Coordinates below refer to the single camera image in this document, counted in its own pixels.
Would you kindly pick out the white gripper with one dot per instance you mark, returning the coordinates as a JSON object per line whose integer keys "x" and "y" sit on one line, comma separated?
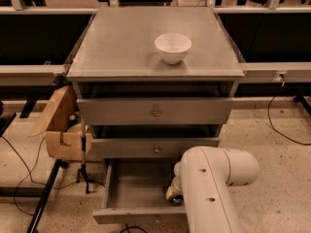
{"x": 176, "y": 185}

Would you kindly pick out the blue pepsi can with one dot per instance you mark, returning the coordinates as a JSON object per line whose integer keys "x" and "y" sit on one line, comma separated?
{"x": 177, "y": 201}

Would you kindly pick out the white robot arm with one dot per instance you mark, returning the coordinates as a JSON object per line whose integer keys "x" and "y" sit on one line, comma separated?
{"x": 203, "y": 177}

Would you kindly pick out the grey open bottom drawer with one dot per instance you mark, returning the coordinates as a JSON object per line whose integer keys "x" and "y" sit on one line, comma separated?
{"x": 135, "y": 193}

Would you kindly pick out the grey top drawer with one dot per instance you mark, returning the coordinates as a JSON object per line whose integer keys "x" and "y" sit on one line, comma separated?
{"x": 155, "y": 111}

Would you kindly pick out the grey middle drawer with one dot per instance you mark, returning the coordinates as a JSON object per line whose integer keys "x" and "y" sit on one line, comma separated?
{"x": 148, "y": 147}

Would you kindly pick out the grey drawer cabinet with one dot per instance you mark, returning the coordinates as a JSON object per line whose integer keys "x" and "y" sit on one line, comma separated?
{"x": 118, "y": 59}

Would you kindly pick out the black tripod stand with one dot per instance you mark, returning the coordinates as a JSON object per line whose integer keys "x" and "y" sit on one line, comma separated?
{"x": 82, "y": 173}

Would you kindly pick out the brown cardboard box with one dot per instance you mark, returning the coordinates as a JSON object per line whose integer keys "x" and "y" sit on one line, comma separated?
{"x": 59, "y": 121}

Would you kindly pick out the white ceramic bowl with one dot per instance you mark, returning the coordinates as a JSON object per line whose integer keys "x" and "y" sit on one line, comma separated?
{"x": 172, "y": 47}

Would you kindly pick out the black metal frame leg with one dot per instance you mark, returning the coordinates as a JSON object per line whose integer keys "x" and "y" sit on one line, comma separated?
{"x": 32, "y": 228}

